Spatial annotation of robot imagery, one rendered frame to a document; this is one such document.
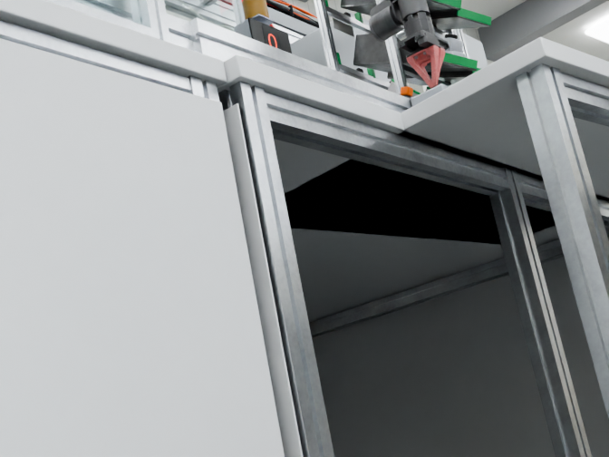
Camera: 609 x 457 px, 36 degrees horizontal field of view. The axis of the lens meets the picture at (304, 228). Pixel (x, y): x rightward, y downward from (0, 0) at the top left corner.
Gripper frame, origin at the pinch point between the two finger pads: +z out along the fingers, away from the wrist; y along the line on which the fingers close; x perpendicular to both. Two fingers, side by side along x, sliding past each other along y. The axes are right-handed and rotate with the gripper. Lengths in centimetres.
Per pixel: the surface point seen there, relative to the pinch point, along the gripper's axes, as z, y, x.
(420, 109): 20.6, 38.8, 16.5
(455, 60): -13.9, -24.6, -5.5
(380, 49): -24.2, -22.4, -22.5
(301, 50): -83, -105, -101
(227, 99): 23, 74, 9
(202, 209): 40, 84, 11
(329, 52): -28.0, -18.5, -34.2
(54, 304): 51, 106, 11
